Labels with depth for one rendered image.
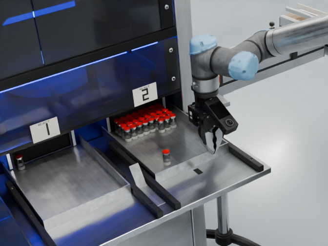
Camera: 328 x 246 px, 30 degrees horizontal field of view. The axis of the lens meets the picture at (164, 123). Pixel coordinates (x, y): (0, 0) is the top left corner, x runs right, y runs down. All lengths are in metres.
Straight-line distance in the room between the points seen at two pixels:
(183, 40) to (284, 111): 2.00
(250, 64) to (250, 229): 1.46
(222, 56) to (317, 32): 0.25
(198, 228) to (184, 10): 0.86
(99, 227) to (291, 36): 0.71
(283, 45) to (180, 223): 0.90
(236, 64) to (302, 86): 2.59
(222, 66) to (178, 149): 0.39
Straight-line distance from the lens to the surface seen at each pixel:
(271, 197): 3.14
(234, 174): 1.78
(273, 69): 2.39
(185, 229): 2.32
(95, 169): 1.86
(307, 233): 2.94
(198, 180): 1.76
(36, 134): 1.82
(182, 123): 2.03
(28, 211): 1.72
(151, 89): 1.94
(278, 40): 1.65
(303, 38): 1.61
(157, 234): 2.25
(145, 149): 1.92
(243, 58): 1.59
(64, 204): 1.74
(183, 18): 1.93
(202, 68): 1.67
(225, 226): 2.67
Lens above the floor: 1.91
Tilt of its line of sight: 30 degrees down
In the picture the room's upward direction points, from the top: 6 degrees counter-clockwise
